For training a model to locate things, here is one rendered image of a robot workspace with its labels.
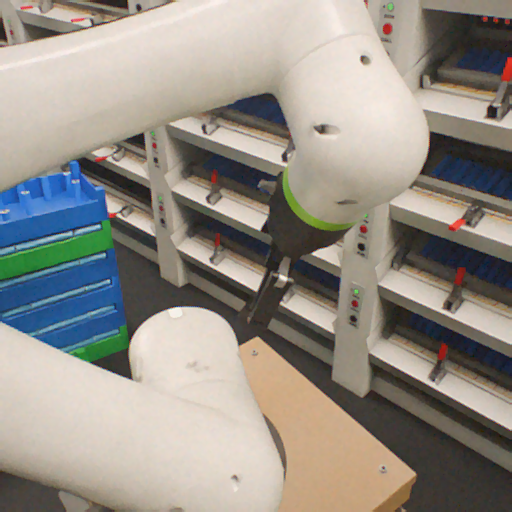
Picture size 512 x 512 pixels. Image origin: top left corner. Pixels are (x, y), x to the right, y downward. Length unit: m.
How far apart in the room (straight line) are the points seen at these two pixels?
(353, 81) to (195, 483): 0.36
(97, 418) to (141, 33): 0.31
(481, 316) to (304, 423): 0.47
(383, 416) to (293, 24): 1.10
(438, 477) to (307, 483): 0.57
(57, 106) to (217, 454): 0.32
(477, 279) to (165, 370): 0.76
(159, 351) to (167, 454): 0.18
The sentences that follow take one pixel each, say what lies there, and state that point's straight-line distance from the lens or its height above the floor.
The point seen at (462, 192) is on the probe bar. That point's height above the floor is 0.58.
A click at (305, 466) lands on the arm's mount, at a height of 0.38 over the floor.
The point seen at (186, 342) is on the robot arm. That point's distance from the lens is 0.67.
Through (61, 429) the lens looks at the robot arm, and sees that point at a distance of 0.47.
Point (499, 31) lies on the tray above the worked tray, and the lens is 1.19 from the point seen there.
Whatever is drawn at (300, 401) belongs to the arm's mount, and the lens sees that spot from 0.94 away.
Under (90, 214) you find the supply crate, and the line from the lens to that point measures 1.41.
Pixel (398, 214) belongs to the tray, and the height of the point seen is 0.52.
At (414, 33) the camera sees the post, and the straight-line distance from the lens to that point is 1.08.
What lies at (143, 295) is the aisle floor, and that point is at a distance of 1.84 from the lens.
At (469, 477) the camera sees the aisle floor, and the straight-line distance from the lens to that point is 1.40.
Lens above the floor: 1.05
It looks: 33 degrees down
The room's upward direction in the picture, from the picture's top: straight up
